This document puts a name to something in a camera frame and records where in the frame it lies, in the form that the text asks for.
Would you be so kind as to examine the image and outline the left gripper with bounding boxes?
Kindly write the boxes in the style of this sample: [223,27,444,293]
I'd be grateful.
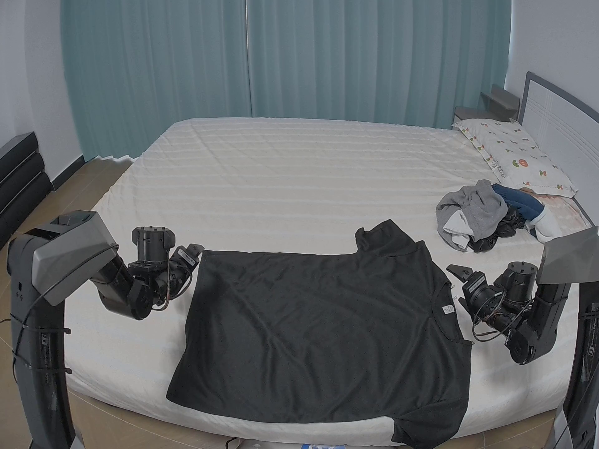
[161,245,205,298]

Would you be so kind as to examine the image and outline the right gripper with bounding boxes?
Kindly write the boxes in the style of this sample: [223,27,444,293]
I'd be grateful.
[447,264,506,319]

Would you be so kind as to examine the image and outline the black T-shirt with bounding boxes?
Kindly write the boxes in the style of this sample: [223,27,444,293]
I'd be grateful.
[166,219,473,449]

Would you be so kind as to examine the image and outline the pile of clothes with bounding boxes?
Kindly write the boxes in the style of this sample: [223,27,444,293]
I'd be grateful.
[436,180,560,253]

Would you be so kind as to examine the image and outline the bed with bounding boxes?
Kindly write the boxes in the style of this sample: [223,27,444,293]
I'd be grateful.
[61,70,599,443]

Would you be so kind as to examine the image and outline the white printed pillow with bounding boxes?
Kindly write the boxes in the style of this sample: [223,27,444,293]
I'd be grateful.
[451,119,577,198]

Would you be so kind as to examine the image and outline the grey bedside table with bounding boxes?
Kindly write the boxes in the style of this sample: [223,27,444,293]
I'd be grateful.
[454,85,521,123]

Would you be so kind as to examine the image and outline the blue-green curtain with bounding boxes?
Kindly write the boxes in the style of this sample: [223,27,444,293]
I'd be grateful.
[60,0,251,162]
[246,0,512,130]

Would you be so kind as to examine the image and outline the black chest of drawers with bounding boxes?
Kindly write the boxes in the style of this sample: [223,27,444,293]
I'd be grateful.
[0,131,53,242]

